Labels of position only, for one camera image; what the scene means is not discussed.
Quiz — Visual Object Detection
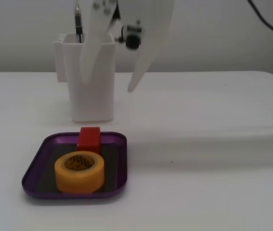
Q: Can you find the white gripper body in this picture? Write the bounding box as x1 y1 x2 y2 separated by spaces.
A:
107 0 143 50

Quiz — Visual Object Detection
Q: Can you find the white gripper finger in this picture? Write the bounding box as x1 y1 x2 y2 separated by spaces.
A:
79 0 117 82
128 0 175 92

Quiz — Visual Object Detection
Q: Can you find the red cube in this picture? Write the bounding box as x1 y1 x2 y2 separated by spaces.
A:
77 127 102 154

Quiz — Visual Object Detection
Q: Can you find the black pen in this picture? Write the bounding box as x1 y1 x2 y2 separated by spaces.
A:
75 0 84 44

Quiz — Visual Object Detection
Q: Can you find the white plastic pen holder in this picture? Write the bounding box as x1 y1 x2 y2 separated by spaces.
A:
53 33 116 124

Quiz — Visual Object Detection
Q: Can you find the purple metal tray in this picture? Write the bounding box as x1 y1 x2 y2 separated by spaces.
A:
21 131 128 200

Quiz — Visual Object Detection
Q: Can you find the yellow masking tape roll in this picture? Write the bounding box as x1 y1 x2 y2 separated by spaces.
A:
54 151 105 194

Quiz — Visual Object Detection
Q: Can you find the thick black cable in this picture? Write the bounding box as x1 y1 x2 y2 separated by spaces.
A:
247 0 273 43

